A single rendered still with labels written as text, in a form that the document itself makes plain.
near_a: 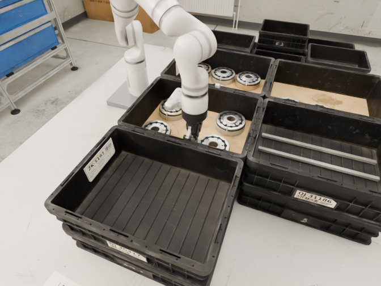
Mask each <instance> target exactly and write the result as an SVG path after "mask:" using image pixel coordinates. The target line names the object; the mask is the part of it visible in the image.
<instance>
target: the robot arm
mask: <svg viewBox="0 0 381 286"><path fill-rule="evenodd" d="M110 4H111V9H112V13H113V17H114V20H115V31H116V37H117V41H118V42H119V44H120V45H122V46H130V45H134V47H132V48H130V49H128V50H127V51H126V52H125V53H124V60H125V65H126V71H127V76H126V80H127V84H128V89H129V93H130V94H132V95H134V96H137V97H139V96H140V95H141V94H142V93H143V92H144V91H145V90H146V89H147V88H148V86H149V79H148V75H147V66H146V57H145V49H144V41H143V39H144V38H143V28H142V24H141V22H140V21H139V20H134V19H135V18H136V16H137V14H138V11H139V5H140V6H141V7H142V8H143V9H144V10H145V11H146V12H147V13H148V15H149V16H150V17H151V19H152V20H153V21H154V22H155V23H156V25H157V26H158V27H159V28H160V29H161V30H162V31H163V33H164V34H165V35H167V36H170V37H173V36H179V37H178V39H177V40H176V41H175V45H174V48H173V54H174V57H175V61H176V63H177V67H178V70H179V73H180V76H181V88H176V90H175V91H174V92H173V93H172V95H171V96H170V97H169V99H168V101H166V103H165V108H166V110H168V111H172V110H174V109H176V108H179V107H181V115H182V118H183V119H184V120H185V121H186V128H187V134H184V135H183V138H184V139H186V140H191V141H194V142H198V137H199V133H200V132H201V128H202V123H203V121H204V120H205V119H206V118H207V115H208V84H209V76H208V73H207V71H206V70H205V69H204V68H201V67H197V65H198V63H200V62H202V61H204V60H206V59H208V58H210V57H211V56H212V55H214V53H215V52H216V50H217V41H216V38H215V36H214V34H213V32H212V31H211V30H210V28H209V27H207V26H206V25H205V24H203V23H202V22H201V21H199V20H198V19H196V18H195V17H194V16H192V15H191V14H189V13H187V12H186V11H185V10H184V9H183V8H182V7H181V6H180V4H179V3H178V2H177V0H110Z"/></svg>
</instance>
